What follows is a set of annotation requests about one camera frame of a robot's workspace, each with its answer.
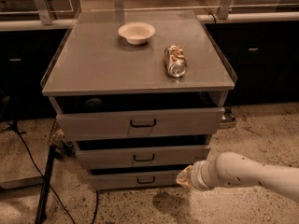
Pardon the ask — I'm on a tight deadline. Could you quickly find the grey drawer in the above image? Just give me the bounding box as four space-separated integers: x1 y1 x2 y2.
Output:
90 164 187 190
56 92 224 141
73 134 211 170

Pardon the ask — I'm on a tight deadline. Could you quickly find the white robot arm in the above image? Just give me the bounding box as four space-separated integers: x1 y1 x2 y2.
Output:
176 152 299 202

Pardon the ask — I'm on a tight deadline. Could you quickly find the grey drawer cabinet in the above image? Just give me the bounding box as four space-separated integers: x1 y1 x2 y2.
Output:
40 9 238 192

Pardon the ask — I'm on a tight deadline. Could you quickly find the crushed silver soda can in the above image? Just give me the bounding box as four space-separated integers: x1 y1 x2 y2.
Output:
164 45 187 78

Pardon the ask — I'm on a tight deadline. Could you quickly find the black tripod leg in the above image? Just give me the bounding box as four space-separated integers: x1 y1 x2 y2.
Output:
35 146 56 224

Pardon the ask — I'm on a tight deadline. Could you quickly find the dark back counter cabinet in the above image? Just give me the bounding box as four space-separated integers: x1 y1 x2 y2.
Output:
0 21 299 119

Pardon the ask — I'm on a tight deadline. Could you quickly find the white paper bowl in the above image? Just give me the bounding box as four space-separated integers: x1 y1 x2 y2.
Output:
118 22 156 46

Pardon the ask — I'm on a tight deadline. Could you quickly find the black floor cable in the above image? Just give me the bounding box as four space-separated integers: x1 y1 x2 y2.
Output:
0 114 100 224

